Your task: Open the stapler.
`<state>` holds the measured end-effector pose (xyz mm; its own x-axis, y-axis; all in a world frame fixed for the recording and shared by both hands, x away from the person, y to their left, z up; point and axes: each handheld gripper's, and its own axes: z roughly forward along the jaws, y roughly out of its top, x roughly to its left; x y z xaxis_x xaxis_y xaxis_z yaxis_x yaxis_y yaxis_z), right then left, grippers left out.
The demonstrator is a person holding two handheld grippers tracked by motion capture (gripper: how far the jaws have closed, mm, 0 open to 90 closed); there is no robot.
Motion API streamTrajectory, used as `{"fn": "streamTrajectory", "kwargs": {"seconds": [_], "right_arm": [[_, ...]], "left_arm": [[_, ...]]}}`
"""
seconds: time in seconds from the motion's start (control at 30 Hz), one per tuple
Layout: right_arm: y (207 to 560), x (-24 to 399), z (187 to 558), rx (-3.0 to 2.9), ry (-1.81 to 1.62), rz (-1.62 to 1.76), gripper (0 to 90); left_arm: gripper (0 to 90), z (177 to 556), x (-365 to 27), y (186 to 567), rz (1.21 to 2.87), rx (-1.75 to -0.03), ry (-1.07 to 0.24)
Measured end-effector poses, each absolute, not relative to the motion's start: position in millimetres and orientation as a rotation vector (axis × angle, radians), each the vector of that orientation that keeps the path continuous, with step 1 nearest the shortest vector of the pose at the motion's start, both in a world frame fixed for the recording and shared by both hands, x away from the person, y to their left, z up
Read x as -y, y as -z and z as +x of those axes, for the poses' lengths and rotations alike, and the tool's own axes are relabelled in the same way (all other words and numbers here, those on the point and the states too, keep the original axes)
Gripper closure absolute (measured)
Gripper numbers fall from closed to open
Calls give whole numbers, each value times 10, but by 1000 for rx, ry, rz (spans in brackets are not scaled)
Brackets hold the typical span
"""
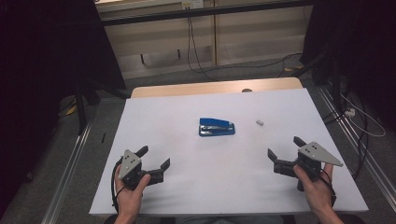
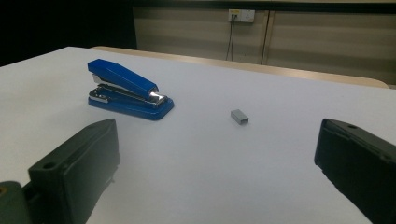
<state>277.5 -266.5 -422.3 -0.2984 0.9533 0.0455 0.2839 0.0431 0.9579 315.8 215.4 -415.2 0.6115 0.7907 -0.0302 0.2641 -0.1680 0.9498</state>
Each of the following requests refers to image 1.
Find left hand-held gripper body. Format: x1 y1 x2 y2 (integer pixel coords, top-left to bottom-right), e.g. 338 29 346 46
118 149 164 190

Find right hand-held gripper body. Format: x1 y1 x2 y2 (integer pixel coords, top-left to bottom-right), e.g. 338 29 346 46
274 141 345 182

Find blue stapler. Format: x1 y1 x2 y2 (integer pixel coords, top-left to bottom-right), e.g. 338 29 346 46
198 117 236 138

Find person's left hand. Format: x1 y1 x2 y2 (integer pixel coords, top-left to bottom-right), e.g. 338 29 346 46
114 172 151 219

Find person's right hand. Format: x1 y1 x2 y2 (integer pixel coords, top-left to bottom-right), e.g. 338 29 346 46
293 163 337 217

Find yellow tape strip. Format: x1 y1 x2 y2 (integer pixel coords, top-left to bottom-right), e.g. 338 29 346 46
283 64 304 73
64 104 78 117

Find black metal stand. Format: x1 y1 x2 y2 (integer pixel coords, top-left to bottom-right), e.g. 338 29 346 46
74 77 132 136
290 48 344 116

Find black curtain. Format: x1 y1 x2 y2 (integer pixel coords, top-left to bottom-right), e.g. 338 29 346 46
300 0 396 132
0 0 127 216

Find beige cabinet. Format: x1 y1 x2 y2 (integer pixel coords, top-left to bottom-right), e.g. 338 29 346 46
94 0 314 80

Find black horizontal bar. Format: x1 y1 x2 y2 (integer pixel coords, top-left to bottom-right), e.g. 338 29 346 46
100 0 314 27

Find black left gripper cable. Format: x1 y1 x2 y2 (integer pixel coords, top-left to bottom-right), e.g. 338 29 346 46
110 158 123 214

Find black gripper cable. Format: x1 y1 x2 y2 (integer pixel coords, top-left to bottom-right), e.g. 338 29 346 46
318 169 338 208
110 158 123 214

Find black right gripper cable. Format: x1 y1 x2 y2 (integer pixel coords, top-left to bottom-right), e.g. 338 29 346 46
318 169 338 208

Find black floor cable bundle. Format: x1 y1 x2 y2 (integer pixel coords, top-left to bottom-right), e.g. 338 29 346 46
321 77 370 181

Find aluminium floor rail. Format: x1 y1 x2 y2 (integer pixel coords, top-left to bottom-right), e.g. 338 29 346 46
40 122 93 224
317 85 396 204

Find white cable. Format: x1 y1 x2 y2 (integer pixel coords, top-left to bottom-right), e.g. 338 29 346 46
339 92 387 138

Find black hanging cable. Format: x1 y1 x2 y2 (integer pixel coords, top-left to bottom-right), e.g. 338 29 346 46
186 16 219 82

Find white wall outlet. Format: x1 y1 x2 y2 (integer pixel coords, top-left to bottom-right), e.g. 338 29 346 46
181 0 205 10

